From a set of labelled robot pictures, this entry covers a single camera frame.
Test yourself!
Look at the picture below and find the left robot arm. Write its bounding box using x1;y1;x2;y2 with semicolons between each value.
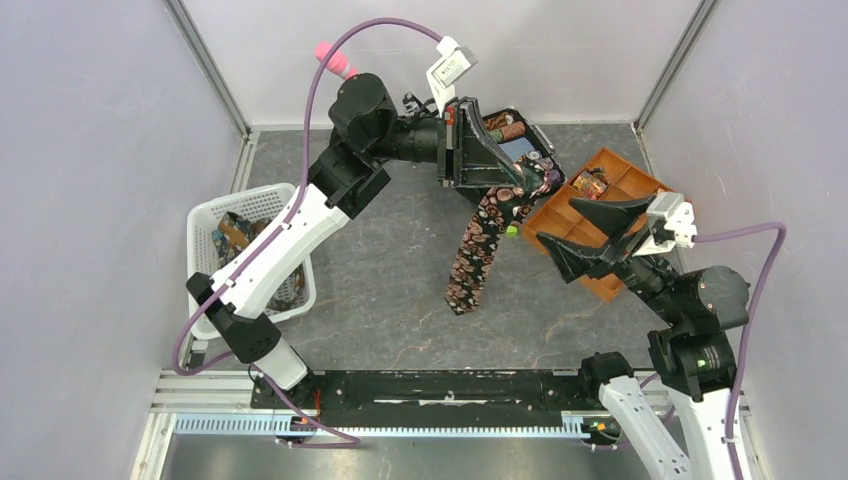
186;73;563;408

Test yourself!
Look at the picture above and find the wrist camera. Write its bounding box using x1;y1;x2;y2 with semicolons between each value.
639;192;697;255
425;36;478;104

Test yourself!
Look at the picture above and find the dark blue patterned tie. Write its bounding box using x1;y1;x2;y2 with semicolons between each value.
210;211;309;313

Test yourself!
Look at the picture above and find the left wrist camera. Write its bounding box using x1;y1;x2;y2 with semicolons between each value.
425;36;478;104

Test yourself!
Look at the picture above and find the black poker chip case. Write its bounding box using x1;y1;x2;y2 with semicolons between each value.
402;93;568;207

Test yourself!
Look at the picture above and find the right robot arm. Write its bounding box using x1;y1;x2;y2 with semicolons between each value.
537;192;751;479

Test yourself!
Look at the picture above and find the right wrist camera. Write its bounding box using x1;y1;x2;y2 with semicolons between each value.
639;192;697;255

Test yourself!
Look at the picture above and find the pink microphone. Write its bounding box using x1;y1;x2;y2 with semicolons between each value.
314;42;359;80

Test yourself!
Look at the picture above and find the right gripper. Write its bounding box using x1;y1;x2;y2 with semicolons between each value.
537;190;688;324

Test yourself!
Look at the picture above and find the white plastic basket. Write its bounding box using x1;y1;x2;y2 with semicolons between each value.
187;183;317;323

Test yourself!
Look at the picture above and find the rolled dark patterned tie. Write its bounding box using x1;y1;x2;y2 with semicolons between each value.
571;167;610;200

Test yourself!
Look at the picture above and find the black floral tie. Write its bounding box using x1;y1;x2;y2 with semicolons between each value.
445;153;564;315

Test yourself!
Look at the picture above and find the orange compartment tray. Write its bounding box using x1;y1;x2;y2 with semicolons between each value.
521;146;684;303

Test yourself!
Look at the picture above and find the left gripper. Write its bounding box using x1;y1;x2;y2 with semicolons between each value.
368;98;527;190

